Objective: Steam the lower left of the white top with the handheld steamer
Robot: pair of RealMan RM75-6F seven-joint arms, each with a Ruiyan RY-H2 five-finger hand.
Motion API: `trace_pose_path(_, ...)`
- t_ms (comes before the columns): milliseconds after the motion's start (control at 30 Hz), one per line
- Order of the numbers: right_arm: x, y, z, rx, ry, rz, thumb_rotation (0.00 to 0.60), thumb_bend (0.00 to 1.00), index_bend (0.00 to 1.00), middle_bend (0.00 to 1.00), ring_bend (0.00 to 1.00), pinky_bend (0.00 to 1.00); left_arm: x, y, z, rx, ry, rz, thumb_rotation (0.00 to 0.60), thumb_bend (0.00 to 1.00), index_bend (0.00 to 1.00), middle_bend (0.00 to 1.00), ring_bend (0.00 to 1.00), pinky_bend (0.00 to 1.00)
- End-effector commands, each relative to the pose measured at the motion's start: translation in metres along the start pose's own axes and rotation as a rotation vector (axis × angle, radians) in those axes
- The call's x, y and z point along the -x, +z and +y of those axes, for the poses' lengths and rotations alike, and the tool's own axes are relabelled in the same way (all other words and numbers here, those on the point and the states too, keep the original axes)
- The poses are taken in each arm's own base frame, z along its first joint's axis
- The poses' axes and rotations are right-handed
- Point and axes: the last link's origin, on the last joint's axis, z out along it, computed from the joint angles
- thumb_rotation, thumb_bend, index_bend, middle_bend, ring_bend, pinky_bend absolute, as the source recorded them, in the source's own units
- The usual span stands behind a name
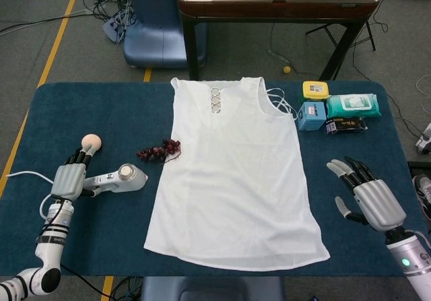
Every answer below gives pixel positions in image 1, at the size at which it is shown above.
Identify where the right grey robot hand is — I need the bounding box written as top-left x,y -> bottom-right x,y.
325,157 -> 407,232

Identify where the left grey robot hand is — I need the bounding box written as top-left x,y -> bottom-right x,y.
50,147 -> 102,201

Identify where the white sleeveless top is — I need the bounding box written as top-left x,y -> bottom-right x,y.
143,75 -> 331,271

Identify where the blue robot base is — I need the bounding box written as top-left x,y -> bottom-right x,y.
139,275 -> 286,301

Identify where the grey sneaker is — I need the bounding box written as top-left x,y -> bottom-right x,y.
412,174 -> 431,220

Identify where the beige egg-shaped ball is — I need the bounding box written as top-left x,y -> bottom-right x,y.
81,133 -> 103,156

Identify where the grey floor device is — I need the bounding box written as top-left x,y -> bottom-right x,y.
414,122 -> 431,156

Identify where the dark blue table mat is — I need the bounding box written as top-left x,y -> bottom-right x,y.
0,81 -> 431,278

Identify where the black snack packet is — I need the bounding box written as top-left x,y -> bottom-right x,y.
325,117 -> 368,135

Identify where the green wet wipes pack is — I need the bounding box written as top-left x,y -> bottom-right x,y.
325,93 -> 383,119

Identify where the dark red grape bunch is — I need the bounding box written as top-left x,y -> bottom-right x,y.
135,138 -> 183,164

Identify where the light blue cardboard box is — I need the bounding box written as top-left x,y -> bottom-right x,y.
298,100 -> 328,132

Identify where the yellow lidded box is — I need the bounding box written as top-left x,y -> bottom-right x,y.
302,81 -> 329,100

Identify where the grey power strip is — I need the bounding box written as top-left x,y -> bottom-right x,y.
102,13 -> 135,42

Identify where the brown mahjong table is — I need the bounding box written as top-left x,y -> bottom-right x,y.
177,0 -> 383,81

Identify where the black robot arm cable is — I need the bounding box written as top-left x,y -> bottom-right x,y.
42,195 -> 114,294

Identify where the blue machine pedestal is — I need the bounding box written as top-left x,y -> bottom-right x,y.
123,0 -> 208,69

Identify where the black metal stand frame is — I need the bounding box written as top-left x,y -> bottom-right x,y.
305,18 -> 377,52

